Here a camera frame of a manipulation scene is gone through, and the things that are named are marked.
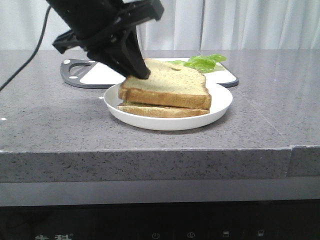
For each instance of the white cutting board grey rim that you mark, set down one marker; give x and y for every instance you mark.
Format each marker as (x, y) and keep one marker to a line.
(89, 74)

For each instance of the grey white curtain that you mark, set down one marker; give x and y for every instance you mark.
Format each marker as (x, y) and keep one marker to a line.
(185, 25)

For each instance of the thick top bread slice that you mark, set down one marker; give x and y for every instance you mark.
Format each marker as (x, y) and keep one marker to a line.
(167, 85)

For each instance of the green lettuce leaf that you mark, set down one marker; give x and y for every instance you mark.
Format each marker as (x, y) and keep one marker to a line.
(202, 63)

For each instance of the black appliance control panel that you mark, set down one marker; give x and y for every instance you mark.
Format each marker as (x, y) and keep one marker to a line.
(230, 220)

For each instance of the white round plate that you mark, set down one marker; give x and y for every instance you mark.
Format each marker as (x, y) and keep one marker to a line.
(221, 98)

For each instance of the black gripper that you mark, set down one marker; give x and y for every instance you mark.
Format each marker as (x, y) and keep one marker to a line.
(106, 29)

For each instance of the thin bottom bread slice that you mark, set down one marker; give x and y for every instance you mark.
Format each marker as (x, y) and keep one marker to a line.
(160, 111)

